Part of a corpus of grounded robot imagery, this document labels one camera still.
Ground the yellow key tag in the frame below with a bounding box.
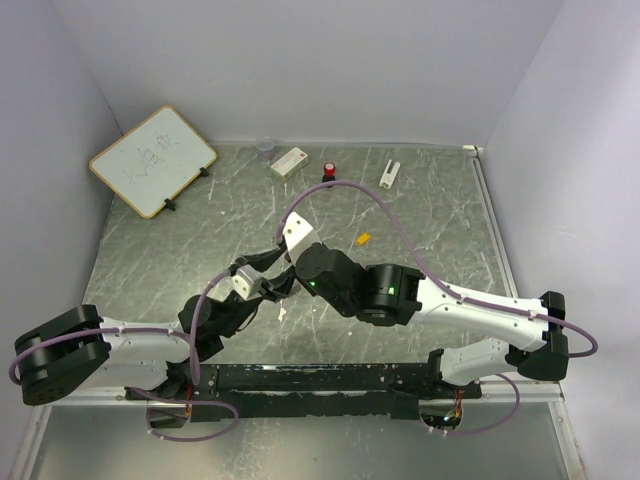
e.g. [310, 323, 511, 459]
[355, 232, 371, 246]

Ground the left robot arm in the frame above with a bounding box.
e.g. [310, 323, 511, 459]
[9, 247, 295, 406]

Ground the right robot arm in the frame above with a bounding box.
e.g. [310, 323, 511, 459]
[290, 242, 569, 398]

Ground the white cardboard box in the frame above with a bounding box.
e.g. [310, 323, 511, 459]
[270, 147, 309, 181]

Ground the red and black stamp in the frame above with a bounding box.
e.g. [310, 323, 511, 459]
[322, 162, 336, 183]

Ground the small clear plastic cup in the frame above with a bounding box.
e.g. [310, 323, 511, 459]
[255, 136, 275, 162]

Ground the white stapler remover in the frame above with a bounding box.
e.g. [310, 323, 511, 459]
[379, 159, 401, 190]

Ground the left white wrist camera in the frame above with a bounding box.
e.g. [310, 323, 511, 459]
[231, 265, 263, 301]

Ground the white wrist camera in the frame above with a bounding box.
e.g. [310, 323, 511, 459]
[283, 212, 321, 265]
[231, 265, 263, 301]

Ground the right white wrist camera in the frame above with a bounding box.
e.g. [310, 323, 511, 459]
[283, 212, 321, 265]

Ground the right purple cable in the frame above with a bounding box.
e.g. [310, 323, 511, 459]
[273, 180, 600, 437]

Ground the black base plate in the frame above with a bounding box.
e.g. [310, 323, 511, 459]
[150, 363, 481, 420]

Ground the white board with wooden frame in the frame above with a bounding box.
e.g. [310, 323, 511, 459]
[89, 105, 217, 219]

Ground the aluminium rail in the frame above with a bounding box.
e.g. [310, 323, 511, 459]
[37, 363, 565, 406]

